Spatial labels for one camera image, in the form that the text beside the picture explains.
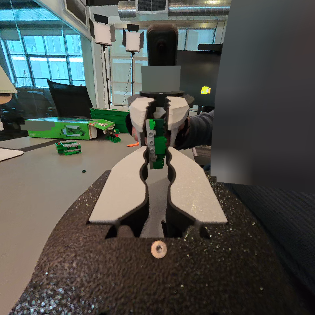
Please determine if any green and grey brick assembly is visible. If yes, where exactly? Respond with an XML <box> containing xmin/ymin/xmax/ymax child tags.
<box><xmin>146</xmin><ymin>118</ymin><xmax>168</xmax><ymax>170</ymax></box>

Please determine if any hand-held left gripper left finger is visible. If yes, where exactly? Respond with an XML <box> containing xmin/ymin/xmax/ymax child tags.
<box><xmin>88</xmin><ymin>146</ymin><xmax>149</xmax><ymax>226</ymax></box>

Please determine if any green plastic bin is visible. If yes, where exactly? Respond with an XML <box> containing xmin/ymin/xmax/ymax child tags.
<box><xmin>90</xmin><ymin>107</ymin><xmax>131</xmax><ymax>134</ymax></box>

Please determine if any white vent box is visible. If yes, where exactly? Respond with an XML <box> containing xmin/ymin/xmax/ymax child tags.
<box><xmin>135</xmin><ymin>0</ymin><xmax>169</xmax><ymax>21</ymax></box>

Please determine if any green toy box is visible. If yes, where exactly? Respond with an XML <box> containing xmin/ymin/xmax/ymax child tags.
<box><xmin>25</xmin><ymin>117</ymin><xmax>115</xmax><ymax>141</ymax></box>

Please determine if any grey desk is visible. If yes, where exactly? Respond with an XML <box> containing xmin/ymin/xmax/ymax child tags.
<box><xmin>0</xmin><ymin>134</ymin><xmax>212</xmax><ymax>315</ymax></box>

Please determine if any slim silver air duct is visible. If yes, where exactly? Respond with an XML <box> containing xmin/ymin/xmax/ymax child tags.
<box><xmin>118</xmin><ymin>0</ymin><xmax>229</xmax><ymax>21</ymax></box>

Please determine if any person's dark knit clothing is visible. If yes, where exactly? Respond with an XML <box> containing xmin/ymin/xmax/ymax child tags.
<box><xmin>217</xmin><ymin>182</ymin><xmax>315</xmax><ymax>315</ymax></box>

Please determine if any green and red brick figure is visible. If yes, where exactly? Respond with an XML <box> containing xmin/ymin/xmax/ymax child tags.
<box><xmin>106</xmin><ymin>128</ymin><xmax>121</xmax><ymax>143</ymax></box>

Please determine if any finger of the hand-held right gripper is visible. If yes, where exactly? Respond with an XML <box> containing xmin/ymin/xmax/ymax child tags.
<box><xmin>129</xmin><ymin>97</ymin><xmax>155</xmax><ymax>149</ymax></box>
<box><xmin>164</xmin><ymin>96</ymin><xmax>190</xmax><ymax>148</ymax></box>

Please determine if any person's right hand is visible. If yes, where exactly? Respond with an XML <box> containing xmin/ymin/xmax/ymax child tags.
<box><xmin>131</xmin><ymin>126</ymin><xmax>141</xmax><ymax>147</ymax></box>

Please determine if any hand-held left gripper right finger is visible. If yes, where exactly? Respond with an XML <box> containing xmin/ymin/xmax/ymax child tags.
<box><xmin>166</xmin><ymin>147</ymin><xmax>228</xmax><ymax>225</ymax></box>

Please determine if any black monitor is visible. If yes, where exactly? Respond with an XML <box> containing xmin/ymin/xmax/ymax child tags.
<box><xmin>177</xmin><ymin>49</ymin><xmax>222</xmax><ymax>106</ymax></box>

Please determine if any green brick block build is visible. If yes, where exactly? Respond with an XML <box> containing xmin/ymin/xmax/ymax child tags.
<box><xmin>55</xmin><ymin>139</ymin><xmax>82</xmax><ymax>156</ymax></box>

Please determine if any brick instruction booklet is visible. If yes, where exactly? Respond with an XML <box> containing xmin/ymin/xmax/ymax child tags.
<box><xmin>0</xmin><ymin>64</ymin><xmax>18</xmax><ymax>94</ymax></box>

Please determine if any large paned window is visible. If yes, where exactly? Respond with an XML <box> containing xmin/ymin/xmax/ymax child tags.
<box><xmin>0</xmin><ymin>27</ymin><xmax>85</xmax><ymax>88</ymax></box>

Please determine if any studio light on stand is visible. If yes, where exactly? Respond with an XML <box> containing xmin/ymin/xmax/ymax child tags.
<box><xmin>122</xmin><ymin>24</ymin><xmax>144</xmax><ymax>96</ymax></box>
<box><xmin>89</xmin><ymin>13</ymin><xmax>116</xmax><ymax>109</ymax></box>

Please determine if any framed wall panel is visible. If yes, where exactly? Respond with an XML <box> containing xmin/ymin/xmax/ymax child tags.
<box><xmin>63</xmin><ymin>0</ymin><xmax>89</xmax><ymax>26</ymax></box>

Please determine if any person's right forearm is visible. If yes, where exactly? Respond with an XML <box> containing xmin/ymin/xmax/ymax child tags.
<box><xmin>176</xmin><ymin>109</ymin><xmax>214</xmax><ymax>151</ymax></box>

